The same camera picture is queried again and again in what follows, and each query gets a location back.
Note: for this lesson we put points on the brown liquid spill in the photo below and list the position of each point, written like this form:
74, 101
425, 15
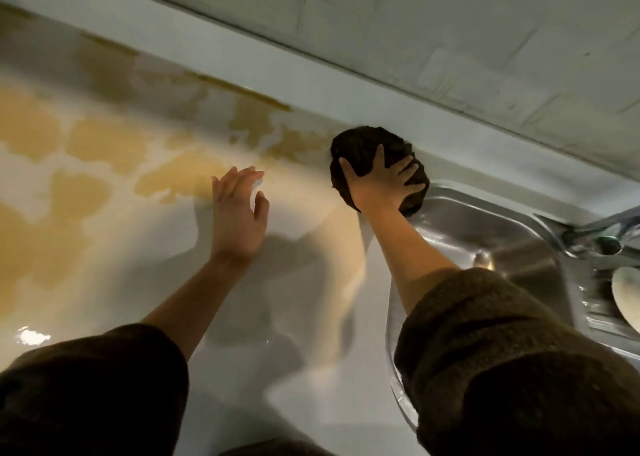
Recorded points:
30, 125

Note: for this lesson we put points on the white backsplash ledge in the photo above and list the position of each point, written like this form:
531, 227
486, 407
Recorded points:
300, 80

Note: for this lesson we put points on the person's right hand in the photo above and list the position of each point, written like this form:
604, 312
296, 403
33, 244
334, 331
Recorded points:
380, 188

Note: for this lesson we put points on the white countertop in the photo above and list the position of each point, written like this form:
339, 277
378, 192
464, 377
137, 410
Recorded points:
150, 250

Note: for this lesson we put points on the person's right forearm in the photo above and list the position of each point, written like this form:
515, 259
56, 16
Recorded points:
405, 255

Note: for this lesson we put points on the chrome faucet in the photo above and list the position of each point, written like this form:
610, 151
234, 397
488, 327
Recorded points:
590, 230

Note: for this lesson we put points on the dark brown cleaning cloth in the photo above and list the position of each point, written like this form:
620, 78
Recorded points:
360, 140

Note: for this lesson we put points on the brown knit sweater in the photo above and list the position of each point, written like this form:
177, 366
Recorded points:
500, 360

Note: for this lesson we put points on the person's left hand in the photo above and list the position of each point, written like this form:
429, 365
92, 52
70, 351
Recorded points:
235, 220

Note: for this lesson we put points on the person's left forearm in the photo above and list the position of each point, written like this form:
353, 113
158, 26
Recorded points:
200, 300

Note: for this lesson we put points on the stainless steel sink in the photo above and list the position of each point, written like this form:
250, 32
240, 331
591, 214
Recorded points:
475, 230

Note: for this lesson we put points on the white saucer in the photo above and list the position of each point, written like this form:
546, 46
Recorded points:
627, 295

